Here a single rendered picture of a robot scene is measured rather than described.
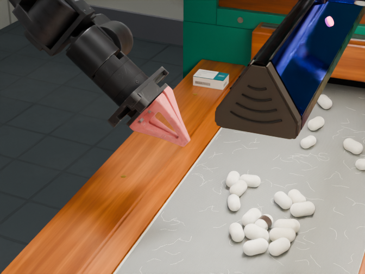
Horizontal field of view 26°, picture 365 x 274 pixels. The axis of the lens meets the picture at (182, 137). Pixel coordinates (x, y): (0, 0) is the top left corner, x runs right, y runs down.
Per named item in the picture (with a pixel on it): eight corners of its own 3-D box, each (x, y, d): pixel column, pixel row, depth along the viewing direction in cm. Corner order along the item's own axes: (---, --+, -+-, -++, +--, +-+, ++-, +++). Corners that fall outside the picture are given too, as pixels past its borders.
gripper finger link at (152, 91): (208, 122, 109) (158, 74, 109) (189, 144, 103) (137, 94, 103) (178, 150, 113) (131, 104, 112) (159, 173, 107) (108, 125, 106)
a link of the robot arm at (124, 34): (18, 31, 108) (56, -15, 105) (51, 19, 119) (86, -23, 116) (82, 92, 108) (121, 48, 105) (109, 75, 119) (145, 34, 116)
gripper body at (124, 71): (172, 74, 111) (134, 37, 111) (142, 102, 102) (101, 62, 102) (146, 102, 115) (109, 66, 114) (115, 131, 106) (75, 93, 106)
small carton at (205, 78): (193, 85, 149) (193, 75, 148) (199, 78, 152) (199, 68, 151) (222, 90, 147) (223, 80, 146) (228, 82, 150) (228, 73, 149)
